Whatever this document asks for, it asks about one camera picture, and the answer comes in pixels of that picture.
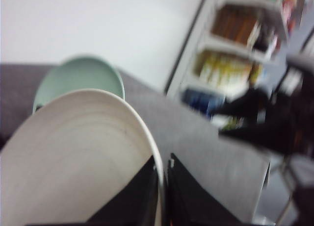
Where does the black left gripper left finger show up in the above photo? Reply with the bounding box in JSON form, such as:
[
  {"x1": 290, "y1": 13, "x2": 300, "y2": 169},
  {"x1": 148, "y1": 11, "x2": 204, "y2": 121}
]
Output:
[{"x1": 25, "y1": 156, "x2": 157, "y2": 226}]

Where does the white plate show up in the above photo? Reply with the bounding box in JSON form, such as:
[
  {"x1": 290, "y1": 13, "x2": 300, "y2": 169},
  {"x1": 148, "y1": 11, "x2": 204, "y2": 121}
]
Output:
[{"x1": 0, "y1": 89, "x2": 164, "y2": 226}]

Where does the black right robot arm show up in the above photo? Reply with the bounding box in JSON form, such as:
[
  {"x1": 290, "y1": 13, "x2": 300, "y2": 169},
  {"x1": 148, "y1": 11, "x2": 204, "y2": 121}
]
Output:
[{"x1": 167, "y1": 54, "x2": 314, "y2": 226}]

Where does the green plate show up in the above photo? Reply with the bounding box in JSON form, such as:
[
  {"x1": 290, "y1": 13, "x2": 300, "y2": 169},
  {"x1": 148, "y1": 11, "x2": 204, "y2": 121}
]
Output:
[{"x1": 33, "y1": 54, "x2": 125, "y2": 114}]

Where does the grey storage shelf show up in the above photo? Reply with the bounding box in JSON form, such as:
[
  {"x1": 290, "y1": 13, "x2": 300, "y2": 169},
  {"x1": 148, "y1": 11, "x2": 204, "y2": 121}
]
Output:
[{"x1": 165, "y1": 0, "x2": 314, "y2": 122}]

